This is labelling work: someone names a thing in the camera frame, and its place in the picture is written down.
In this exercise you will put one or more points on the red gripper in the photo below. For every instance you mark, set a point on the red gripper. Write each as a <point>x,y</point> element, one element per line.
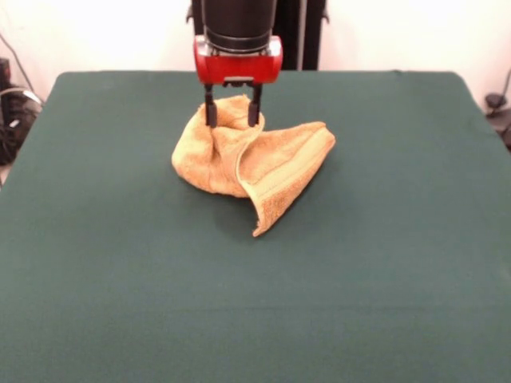
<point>239,68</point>

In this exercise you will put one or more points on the yellow-orange terry towel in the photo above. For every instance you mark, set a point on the yellow-orange terry towel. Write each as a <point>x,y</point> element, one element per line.
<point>279,159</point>

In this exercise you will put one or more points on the dark green tablecloth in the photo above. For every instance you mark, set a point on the dark green tablecloth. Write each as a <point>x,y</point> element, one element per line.
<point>120,259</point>

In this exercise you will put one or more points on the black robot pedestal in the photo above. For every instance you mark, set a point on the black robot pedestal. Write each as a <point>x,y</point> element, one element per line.
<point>307,40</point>

